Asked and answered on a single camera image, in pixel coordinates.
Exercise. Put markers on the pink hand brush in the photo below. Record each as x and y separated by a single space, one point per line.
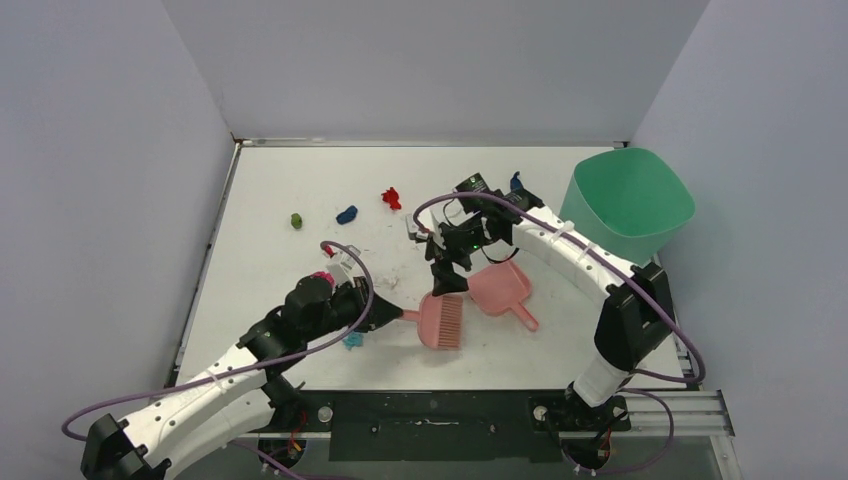
439 321

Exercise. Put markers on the pink plastic dustpan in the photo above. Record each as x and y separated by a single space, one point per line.
502 288

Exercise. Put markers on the dark blue paper strip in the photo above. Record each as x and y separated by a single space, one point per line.
515 182

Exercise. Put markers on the green plastic waste bin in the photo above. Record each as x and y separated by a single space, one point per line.
628 201

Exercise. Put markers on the blue crumpled paper scrap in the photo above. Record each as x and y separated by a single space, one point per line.
347 216

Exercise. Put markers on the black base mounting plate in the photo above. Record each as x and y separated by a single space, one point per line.
583 428

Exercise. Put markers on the magenta crumpled paper scrap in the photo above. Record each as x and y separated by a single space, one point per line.
325 276

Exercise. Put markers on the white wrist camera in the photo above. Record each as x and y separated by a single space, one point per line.
424 227
341 265

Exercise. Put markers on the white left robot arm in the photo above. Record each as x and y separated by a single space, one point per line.
244 390

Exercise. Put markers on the teal crumpled paper scrap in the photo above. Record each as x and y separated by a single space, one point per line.
353 340

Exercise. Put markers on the red crumpled paper scrap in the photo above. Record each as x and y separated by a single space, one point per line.
392 199

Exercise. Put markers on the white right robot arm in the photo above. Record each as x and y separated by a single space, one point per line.
634 301

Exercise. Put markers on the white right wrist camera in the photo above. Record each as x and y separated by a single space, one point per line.
424 227

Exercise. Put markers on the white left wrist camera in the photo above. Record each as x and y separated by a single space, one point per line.
341 265

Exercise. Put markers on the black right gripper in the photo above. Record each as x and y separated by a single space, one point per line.
444 254

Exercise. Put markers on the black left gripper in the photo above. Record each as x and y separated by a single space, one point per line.
370 302

